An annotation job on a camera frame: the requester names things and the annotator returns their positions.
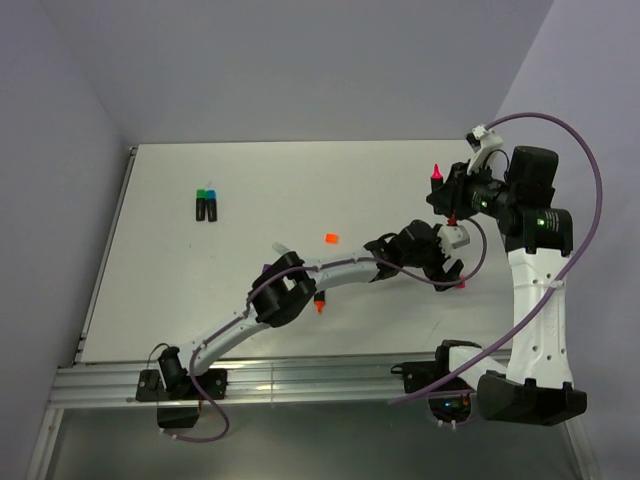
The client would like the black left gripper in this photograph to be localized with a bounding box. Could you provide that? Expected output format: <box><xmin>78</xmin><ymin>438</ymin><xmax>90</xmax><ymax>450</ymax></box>
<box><xmin>401</xmin><ymin>226</ymin><xmax>463</xmax><ymax>292</ymax></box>

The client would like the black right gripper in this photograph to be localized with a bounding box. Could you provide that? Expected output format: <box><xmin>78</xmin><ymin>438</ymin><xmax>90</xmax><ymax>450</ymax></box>
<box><xmin>427</xmin><ymin>157</ymin><xmax>518</xmax><ymax>220</ymax></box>

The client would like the black pink tip highlighter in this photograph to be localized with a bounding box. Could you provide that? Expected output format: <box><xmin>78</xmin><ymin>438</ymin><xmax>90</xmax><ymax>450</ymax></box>
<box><xmin>430</xmin><ymin>163</ymin><xmax>444</xmax><ymax>193</ymax></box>

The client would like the black blue tip highlighter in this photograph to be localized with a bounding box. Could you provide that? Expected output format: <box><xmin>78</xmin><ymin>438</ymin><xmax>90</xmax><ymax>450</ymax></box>
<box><xmin>206</xmin><ymin>194</ymin><xmax>218</xmax><ymax>223</ymax></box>

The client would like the black green tip highlighter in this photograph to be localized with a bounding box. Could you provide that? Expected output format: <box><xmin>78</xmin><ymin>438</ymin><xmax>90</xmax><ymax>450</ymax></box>
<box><xmin>195</xmin><ymin>198</ymin><xmax>206</xmax><ymax>222</ymax></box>

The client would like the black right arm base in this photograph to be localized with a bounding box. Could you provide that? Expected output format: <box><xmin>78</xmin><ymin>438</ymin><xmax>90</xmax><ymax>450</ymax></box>
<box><xmin>399</xmin><ymin>357</ymin><xmax>481</xmax><ymax>419</ymax></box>

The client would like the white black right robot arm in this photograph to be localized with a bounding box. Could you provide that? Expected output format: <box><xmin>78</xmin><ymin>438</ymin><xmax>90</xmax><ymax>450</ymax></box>
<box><xmin>427</xmin><ymin>146</ymin><xmax>588</xmax><ymax>426</ymax></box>

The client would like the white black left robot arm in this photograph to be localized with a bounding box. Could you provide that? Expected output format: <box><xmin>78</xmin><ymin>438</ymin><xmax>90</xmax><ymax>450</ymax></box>
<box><xmin>158</xmin><ymin>220</ymin><xmax>470</xmax><ymax>400</ymax></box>

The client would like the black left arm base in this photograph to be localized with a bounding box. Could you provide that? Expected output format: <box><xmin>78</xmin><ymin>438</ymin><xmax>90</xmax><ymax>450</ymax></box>
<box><xmin>135</xmin><ymin>368</ymin><xmax>204</xmax><ymax>430</ymax></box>

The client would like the orange pen cap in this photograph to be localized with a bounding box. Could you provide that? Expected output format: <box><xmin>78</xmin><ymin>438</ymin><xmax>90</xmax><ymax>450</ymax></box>
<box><xmin>325</xmin><ymin>233</ymin><xmax>339</xmax><ymax>244</ymax></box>

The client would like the black orange tip highlighter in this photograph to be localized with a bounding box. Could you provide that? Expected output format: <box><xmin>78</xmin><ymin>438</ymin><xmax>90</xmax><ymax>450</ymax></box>
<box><xmin>314</xmin><ymin>292</ymin><xmax>326</xmax><ymax>314</ymax></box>

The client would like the pale green capped highlighter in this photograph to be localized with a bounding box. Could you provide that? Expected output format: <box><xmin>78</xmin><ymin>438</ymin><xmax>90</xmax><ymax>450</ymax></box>
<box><xmin>272</xmin><ymin>242</ymin><xmax>289</xmax><ymax>255</ymax></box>

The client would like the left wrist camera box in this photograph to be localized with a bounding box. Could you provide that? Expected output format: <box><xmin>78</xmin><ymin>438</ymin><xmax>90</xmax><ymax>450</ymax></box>
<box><xmin>438</xmin><ymin>217</ymin><xmax>471</xmax><ymax>253</ymax></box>

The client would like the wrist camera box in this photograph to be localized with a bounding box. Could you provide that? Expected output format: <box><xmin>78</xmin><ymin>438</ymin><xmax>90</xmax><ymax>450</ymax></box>
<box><xmin>438</xmin><ymin>217</ymin><xmax>471</xmax><ymax>253</ymax></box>
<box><xmin>466</xmin><ymin>124</ymin><xmax>503</xmax><ymax>175</ymax></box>

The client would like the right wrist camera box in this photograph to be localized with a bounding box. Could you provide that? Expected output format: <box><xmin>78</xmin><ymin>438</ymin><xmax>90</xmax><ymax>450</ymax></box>
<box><xmin>466</xmin><ymin>124</ymin><xmax>503</xmax><ymax>175</ymax></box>

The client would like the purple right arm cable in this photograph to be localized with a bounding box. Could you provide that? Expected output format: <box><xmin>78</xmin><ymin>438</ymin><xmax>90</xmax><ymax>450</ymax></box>
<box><xmin>388</xmin><ymin>112</ymin><xmax>604</xmax><ymax>427</ymax></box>

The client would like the aluminium front rail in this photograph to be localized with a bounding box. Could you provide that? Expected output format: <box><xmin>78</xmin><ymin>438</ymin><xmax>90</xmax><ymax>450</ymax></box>
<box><xmin>47</xmin><ymin>354</ymin><xmax>434</xmax><ymax>409</ymax></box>

